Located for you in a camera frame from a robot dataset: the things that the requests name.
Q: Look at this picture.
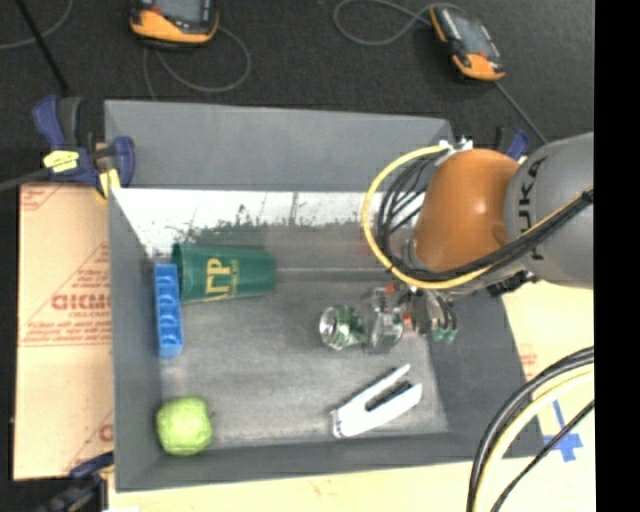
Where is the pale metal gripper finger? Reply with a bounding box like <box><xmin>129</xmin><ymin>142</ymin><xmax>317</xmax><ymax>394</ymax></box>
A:
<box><xmin>360</xmin><ymin>286</ymin><xmax>402</xmax><ymax>319</ymax></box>
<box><xmin>364</xmin><ymin>315</ymin><xmax>405</xmax><ymax>355</ymax></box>

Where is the crushed green and silver can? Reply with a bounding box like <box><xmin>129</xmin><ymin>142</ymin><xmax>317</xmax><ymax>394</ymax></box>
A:
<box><xmin>318</xmin><ymin>304</ymin><xmax>369</xmax><ymax>352</ymax></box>

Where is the white plastic clip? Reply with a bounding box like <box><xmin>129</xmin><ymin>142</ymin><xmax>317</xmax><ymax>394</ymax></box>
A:
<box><xmin>329</xmin><ymin>363</ymin><xmax>424</xmax><ymax>440</ymax></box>

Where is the grey metal bin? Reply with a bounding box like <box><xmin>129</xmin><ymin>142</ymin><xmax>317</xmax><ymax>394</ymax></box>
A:
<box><xmin>103</xmin><ymin>99</ymin><xmax>546</xmax><ymax>491</ymax></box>

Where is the green cup with yellow print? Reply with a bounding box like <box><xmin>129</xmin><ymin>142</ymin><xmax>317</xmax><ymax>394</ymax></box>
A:
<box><xmin>169</xmin><ymin>242</ymin><xmax>278</xmax><ymax>305</ymax></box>

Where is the blue studded toy block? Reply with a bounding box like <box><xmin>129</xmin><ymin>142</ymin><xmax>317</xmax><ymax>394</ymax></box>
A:
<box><xmin>152</xmin><ymin>263</ymin><xmax>185</xmax><ymax>359</ymax></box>

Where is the green apple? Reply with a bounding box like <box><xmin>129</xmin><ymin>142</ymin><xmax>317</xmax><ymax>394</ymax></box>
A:
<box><xmin>154</xmin><ymin>395</ymin><xmax>215</xmax><ymax>457</ymax></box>

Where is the brown cardboard board red print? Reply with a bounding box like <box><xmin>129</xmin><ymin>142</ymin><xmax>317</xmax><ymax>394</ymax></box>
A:
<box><xmin>12</xmin><ymin>182</ymin><xmax>116</xmax><ymax>481</ymax></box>

